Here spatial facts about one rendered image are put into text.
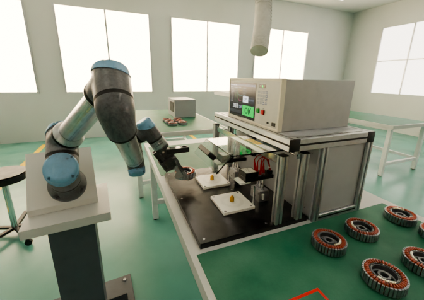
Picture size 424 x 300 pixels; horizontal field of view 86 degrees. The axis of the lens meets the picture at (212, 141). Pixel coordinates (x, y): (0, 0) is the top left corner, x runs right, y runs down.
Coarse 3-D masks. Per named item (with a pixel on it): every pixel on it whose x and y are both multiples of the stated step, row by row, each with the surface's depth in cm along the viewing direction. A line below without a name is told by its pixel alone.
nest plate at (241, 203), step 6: (234, 192) 111; (216, 198) 105; (222, 198) 105; (228, 198) 105; (234, 198) 106; (240, 198) 106; (216, 204) 100; (222, 204) 100; (228, 204) 100; (234, 204) 100; (240, 204) 100; (246, 204) 100; (222, 210) 96; (228, 210) 96; (234, 210) 96; (240, 210) 97; (246, 210) 98
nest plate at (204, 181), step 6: (210, 174) 131; (198, 180) 123; (204, 180) 123; (210, 180) 123; (216, 180) 123; (222, 180) 124; (204, 186) 117; (210, 186) 117; (216, 186) 118; (222, 186) 119
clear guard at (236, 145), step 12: (204, 144) 95; (216, 144) 89; (228, 144) 90; (240, 144) 90; (252, 144) 90; (264, 144) 91; (204, 156) 89; (216, 156) 83; (228, 156) 78; (216, 168) 78
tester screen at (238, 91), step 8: (232, 88) 121; (240, 88) 113; (248, 88) 106; (232, 96) 122; (240, 96) 114; (248, 96) 107; (232, 104) 122; (240, 104) 114; (248, 104) 107; (232, 112) 123
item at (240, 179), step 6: (246, 168) 104; (252, 168) 104; (240, 174) 103; (246, 174) 98; (252, 174) 100; (258, 174) 104; (264, 174) 103; (240, 180) 101; (246, 180) 99; (252, 180) 100; (258, 180) 108
